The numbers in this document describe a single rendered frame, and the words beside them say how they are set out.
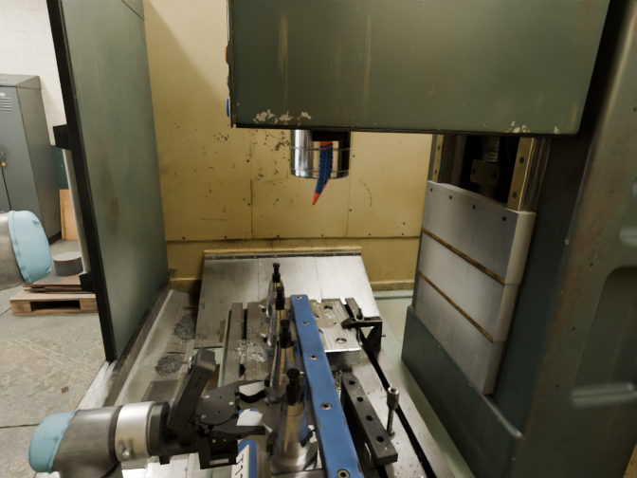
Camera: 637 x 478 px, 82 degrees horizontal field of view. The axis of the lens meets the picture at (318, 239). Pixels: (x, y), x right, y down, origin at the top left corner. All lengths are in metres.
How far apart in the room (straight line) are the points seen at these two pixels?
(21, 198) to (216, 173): 3.87
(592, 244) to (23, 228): 1.04
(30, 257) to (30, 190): 4.83
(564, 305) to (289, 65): 0.75
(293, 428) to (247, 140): 1.65
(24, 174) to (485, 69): 5.21
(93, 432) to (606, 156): 0.97
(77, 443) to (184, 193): 1.54
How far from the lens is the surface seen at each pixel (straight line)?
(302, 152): 0.92
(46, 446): 0.66
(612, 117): 0.90
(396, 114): 0.69
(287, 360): 0.55
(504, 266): 1.00
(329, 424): 0.53
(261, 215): 2.03
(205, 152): 1.99
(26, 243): 0.70
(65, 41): 1.27
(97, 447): 0.64
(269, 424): 0.55
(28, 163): 5.47
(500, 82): 0.77
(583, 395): 1.21
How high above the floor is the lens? 1.60
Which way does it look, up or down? 18 degrees down
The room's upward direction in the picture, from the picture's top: 2 degrees clockwise
